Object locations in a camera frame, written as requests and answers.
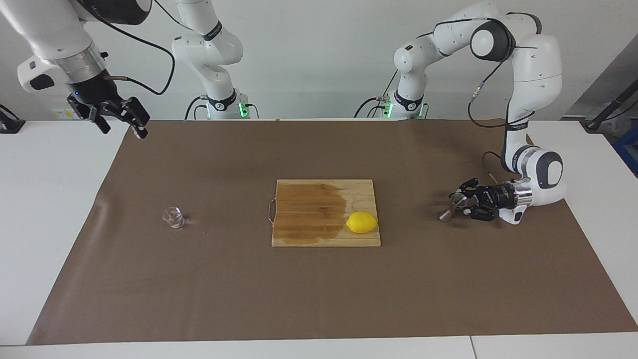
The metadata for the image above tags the steel double jigger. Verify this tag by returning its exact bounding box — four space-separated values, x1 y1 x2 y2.
438 192 470 223

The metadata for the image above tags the small clear glass cup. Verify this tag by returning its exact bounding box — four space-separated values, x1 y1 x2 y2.
162 206 186 229

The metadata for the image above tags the yellow lemon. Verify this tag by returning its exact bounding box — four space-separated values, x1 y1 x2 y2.
346 211 378 235

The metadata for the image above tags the black stand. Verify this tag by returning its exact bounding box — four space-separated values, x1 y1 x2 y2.
581 80 638 131

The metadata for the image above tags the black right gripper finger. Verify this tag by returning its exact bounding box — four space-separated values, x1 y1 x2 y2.
87 107 112 135
107 97 151 140

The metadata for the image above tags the brown table mat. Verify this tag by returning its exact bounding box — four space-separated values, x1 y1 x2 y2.
26 119 638 346

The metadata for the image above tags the black left base cable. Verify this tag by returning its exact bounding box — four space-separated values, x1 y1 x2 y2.
354 72 400 119

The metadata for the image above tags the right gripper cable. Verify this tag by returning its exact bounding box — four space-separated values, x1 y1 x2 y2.
75 0 181 96

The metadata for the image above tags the wooden cutting board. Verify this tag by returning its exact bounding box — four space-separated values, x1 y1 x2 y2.
267 179 382 248

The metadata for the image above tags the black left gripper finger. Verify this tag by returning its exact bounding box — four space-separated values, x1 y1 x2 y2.
463 206 497 222
449 178 487 200

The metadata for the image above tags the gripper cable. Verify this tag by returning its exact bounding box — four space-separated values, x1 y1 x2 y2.
468 12 544 186
75 0 181 96

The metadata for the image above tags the blue crate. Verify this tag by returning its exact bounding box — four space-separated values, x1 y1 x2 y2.
612 124 638 178

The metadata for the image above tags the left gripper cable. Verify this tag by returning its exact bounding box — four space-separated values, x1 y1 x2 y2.
468 12 544 186

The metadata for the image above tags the black clamp mount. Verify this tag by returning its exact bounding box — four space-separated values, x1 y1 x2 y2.
0 104 25 134

